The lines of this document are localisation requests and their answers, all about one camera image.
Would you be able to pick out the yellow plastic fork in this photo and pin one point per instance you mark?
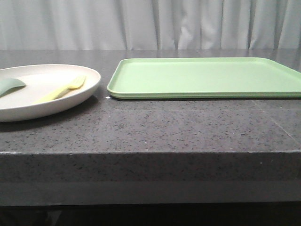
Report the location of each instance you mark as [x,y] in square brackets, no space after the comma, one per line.
[74,84]

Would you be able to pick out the cream round plate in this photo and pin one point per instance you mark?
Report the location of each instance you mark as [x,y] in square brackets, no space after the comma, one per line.
[21,103]

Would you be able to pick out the light green serving tray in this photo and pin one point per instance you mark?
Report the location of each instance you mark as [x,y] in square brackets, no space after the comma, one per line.
[213,77]

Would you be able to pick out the sage green plastic spoon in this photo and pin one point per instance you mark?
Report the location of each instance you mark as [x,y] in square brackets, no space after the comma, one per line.
[10,83]

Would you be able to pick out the grey pleated curtain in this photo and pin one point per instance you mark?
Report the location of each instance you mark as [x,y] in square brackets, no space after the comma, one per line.
[149,24]

